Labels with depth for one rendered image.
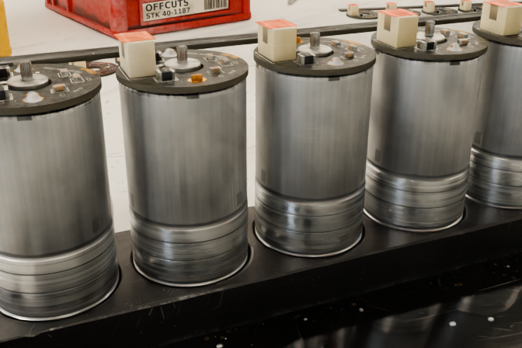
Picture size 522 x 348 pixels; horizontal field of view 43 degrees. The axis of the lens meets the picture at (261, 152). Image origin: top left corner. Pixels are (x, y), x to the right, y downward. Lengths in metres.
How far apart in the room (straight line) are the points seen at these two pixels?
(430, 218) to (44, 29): 0.33
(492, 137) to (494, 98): 0.01
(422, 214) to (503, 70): 0.04
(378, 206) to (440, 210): 0.01
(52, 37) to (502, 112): 0.31
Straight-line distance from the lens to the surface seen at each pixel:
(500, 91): 0.16
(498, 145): 0.17
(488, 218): 0.17
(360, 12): 0.48
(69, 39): 0.42
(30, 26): 0.46
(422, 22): 0.17
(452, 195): 0.16
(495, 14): 0.16
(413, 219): 0.16
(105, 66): 0.35
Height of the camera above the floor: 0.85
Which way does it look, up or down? 24 degrees down
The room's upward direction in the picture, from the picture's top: straight up
